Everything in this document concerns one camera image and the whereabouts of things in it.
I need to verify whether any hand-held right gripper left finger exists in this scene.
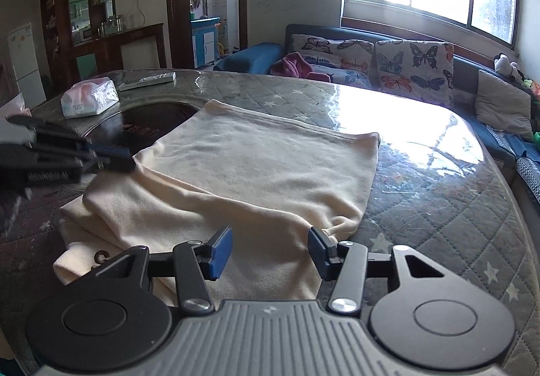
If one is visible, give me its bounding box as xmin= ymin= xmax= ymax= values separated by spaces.
xmin=90 ymin=226 xmax=234 ymax=315

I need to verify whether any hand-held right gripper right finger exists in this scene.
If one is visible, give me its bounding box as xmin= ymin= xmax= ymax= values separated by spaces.
xmin=307 ymin=226 xmax=449 ymax=314

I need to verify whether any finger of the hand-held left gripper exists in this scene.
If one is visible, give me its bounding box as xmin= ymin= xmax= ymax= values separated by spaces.
xmin=6 ymin=114 xmax=132 ymax=160
xmin=36 ymin=146 xmax=136 ymax=174

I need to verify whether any cream cloth garment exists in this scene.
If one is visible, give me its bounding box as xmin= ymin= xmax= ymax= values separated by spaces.
xmin=53 ymin=99 xmax=383 ymax=310

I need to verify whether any pink white tissue pack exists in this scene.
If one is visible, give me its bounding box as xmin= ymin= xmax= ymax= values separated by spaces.
xmin=60 ymin=79 xmax=120 ymax=120

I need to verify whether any white paper sheet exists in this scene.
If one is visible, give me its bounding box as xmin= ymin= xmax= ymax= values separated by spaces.
xmin=0 ymin=92 xmax=33 ymax=141

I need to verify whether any white remote control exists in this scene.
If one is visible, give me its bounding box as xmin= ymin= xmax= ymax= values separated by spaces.
xmin=117 ymin=72 xmax=177 ymax=91

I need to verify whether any white refrigerator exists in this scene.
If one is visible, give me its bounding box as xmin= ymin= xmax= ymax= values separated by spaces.
xmin=6 ymin=22 xmax=47 ymax=109

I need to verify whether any dark wooden sideboard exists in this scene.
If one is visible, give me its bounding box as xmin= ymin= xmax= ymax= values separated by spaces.
xmin=69 ymin=23 xmax=165 ymax=79

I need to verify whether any metal pot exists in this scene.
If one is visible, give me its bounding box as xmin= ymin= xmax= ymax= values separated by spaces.
xmin=99 ymin=15 xmax=126 ymax=38

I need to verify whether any grey quilted star table cover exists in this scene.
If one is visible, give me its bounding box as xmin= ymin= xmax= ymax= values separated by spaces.
xmin=0 ymin=69 xmax=540 ymax=376

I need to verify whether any dark wooden shelf cabinet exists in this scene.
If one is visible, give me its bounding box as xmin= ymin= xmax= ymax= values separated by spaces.
xmin=39 ymin=0 xmax=117 ymax=84

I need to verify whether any blue kitchen cabinet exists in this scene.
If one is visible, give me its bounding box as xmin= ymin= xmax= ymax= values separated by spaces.
xmin=190 ymin=17 xmax=221 ymax=65

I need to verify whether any magenta garment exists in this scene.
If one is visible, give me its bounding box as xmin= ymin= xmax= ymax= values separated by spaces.
xmin=269 ymin=52 xmax=326 ymax=82

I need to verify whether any butterfly print cushion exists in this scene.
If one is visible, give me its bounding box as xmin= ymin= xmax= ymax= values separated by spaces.
xmin=288 ymin=33 xmax=376 ymax=89
xmin=374 ymin=39 xmax=456 ymax=108

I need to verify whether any patterned grey blanket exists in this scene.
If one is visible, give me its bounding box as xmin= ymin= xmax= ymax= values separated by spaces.
xmin=514 ymin=156 xmax=540 ymax=205

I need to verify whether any plain grey cushion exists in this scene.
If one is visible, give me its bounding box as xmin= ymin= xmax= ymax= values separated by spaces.
xmin=474 ymin=69 xmax=535 ymax=141

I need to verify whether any panda plush toy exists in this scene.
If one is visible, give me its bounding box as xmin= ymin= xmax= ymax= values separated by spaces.
xmin=493 ymin=53 xmax=526 ymax=82

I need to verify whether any dark wooden door frame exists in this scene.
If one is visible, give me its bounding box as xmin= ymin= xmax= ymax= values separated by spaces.
xmin=164 ymin=0 xmax=248 ymax=70

